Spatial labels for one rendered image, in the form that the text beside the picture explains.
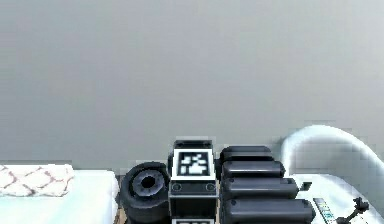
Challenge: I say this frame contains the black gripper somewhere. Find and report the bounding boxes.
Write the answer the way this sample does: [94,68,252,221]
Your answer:
[118,161,172,224]

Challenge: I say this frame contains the black eyeglasses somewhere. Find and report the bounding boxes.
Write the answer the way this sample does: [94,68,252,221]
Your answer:
[334,196,371,224]

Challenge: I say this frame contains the white pillow with red pattern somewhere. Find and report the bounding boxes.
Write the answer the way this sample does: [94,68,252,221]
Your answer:
[0,163,76,198]

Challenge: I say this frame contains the grey remote control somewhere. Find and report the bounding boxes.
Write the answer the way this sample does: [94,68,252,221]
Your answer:
[312,197,338,224]

